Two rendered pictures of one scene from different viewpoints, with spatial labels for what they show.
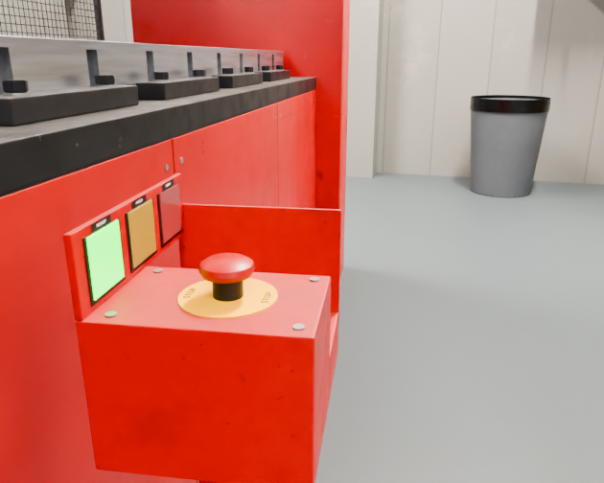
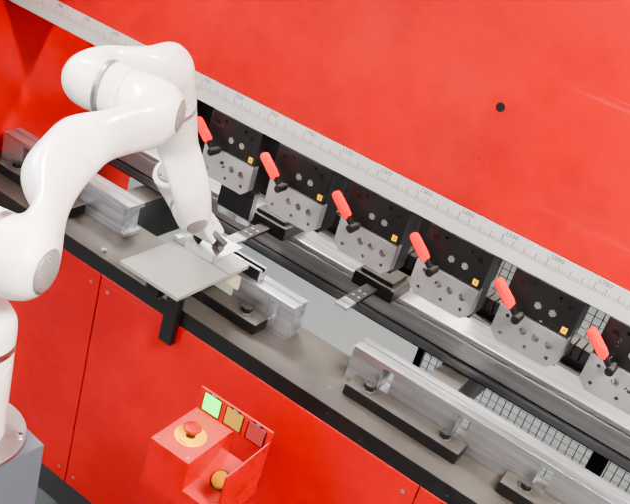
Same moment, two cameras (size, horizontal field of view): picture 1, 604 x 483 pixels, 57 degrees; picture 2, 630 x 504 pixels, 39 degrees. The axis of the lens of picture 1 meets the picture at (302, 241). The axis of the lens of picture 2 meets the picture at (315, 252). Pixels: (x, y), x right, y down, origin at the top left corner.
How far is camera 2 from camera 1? 2.00 m
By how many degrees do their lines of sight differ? 95
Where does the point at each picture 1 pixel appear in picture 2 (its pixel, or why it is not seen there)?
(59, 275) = (291, 441)
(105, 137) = (349, 428)
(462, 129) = not seen: outside the picture
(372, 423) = not seen: outside the picture
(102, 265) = (208, 404)
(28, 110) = (353, 394)
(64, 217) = (305, 427)
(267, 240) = (242, 472)
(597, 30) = not seen: outside the picture
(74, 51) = (446, 408)
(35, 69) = (407, 394)
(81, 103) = (392, 420)
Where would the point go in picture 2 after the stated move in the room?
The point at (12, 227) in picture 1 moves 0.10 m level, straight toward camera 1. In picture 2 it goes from (280, 405) to (237, 398)
